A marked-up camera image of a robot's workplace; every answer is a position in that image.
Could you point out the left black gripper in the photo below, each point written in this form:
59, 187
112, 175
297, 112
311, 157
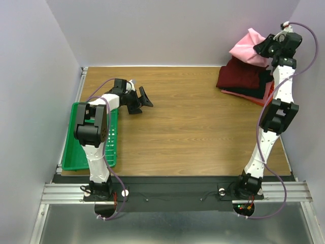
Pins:
143, 100

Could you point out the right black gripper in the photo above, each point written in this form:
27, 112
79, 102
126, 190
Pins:
262, 45

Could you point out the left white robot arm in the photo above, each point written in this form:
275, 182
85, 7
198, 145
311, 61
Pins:
92, 128

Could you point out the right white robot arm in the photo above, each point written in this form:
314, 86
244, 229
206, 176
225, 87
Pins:
278, 112

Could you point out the folded maroon t shirt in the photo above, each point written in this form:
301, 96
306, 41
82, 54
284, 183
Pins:
237, 74

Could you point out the folded orange t shirt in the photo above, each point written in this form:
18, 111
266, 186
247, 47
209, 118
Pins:
271, 87

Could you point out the folded salmon pink t shirt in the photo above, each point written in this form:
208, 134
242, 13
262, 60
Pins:
253, 99

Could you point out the green plastic tray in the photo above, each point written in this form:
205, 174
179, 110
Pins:
74, 157

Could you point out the right control board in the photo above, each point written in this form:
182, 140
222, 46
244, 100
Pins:
244, 209

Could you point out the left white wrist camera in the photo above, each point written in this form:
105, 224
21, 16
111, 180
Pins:
130, 86

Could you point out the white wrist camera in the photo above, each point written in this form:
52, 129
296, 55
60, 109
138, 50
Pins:
285, 29
130, 86

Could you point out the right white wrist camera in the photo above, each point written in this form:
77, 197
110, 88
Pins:
285, 29

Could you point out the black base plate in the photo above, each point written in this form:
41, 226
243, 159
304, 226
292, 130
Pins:
170, 194

